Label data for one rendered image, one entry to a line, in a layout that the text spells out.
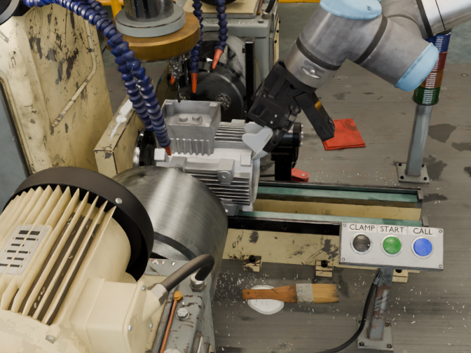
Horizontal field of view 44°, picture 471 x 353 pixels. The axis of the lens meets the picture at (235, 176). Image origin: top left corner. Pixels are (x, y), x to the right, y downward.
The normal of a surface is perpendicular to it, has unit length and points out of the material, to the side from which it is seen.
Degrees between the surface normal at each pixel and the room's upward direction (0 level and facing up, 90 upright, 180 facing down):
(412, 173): 90
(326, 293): 2
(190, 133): 90
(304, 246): 90
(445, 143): 0
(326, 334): 0
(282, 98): 90
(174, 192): 24
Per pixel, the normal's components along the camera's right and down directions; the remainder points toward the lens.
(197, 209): 0.65, -0.55
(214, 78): -0.14, 0.60
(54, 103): 0.99, 0.05
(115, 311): -0.04, -0.80
